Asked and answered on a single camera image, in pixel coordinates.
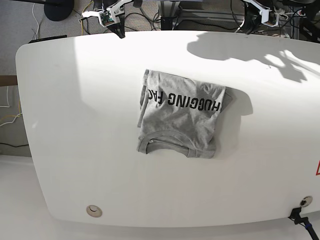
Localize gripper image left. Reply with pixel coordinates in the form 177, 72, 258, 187
81, 0, 132, 39

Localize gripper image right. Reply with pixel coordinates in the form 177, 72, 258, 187
242, 0, 272, 35

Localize grey T-shirt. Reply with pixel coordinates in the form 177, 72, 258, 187
137, 69, 233, 159

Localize black round stand base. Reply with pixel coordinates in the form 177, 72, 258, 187
44, 0, 75, 22

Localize red warning triangle sticker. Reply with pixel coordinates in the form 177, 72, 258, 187
315, 161, 320, 176

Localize round beige table grommet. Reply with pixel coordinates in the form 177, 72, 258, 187
86, 205, 103, 218

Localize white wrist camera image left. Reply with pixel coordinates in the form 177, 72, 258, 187
98, 8, 117, 28

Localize yellow floor cable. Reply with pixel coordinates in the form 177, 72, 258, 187
79, 0, 96, 36

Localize white floor cable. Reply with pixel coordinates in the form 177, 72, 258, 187
31, 2, 41, 40

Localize round grommet with cable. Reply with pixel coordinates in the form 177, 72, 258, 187
300, 195, 313, 208

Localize black clamp with cable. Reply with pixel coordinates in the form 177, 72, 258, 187
288, 207, 319, 240

